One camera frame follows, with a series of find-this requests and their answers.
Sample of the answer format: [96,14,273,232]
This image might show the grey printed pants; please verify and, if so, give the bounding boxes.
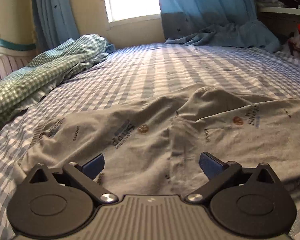
[13,86,300,198]

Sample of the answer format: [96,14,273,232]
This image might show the green checked duvet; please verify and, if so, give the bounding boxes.
[0,34,116,130]

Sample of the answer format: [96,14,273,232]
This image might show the blue white checked bedsheet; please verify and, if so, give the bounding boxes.
[0,43,300,239]

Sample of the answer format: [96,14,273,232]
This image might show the teal trimmed headboard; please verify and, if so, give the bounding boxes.
[0,37,38,67]

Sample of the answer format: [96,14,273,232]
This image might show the blue left curtain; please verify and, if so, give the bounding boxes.
[32,0,80,52]

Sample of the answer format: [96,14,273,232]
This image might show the blue star curtain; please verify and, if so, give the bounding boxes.
[159,0,281,53]

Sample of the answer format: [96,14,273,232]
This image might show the window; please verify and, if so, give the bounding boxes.
[104,0,161,28]

